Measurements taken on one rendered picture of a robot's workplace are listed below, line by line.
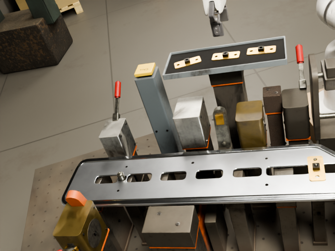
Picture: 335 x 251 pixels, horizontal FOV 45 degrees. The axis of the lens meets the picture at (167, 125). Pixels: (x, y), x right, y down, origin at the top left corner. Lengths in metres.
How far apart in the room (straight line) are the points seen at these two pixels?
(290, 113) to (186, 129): 0.29
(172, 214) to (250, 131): 0.33
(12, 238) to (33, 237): 1.15
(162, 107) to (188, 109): 0.22
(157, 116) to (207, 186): 0.41
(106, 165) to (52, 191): 0.54
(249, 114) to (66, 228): 0.57
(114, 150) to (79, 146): 1.88
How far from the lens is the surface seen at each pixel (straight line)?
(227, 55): 1.24
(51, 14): 4.49
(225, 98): 1.29
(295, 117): 1.16
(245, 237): 1.21
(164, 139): 1.45
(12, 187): 3.14
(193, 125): 1.14
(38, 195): 1.77
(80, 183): 1.23
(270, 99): 1.16
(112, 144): 1.26
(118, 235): 1.34
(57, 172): 1.83
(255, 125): 1.12
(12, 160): 3.40
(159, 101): 1.34
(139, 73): 1.30
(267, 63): 1.18
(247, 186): 1.05
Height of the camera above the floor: 1.77
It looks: 36 degrees down
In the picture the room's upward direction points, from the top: 19 degrees counter-clockwise
